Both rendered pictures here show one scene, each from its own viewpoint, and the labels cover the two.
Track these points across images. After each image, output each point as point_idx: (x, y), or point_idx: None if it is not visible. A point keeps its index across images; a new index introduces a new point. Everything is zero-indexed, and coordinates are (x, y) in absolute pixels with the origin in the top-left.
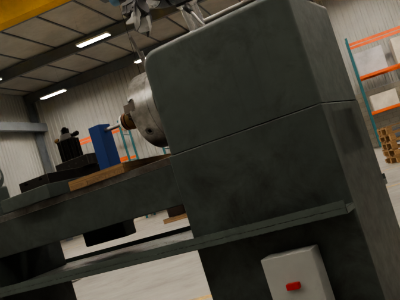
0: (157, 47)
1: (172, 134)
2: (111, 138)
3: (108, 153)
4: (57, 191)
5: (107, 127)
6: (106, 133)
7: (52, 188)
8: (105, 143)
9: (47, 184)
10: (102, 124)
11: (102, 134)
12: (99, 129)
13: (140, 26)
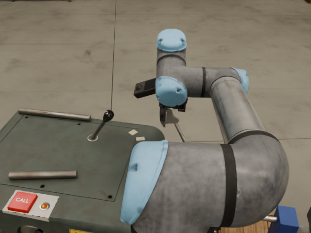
0: (144, 125)
1: None
2: (274, 232)
3: (268, 230)
4: (309, 221)
5: (278, 221)
6: (275, 223)
7: (309, 214)
8: (271, 223)
9: (310, 207)
10: (277, 211)
11: (274, 215)
12: (276, 209)
13: (175, 116)
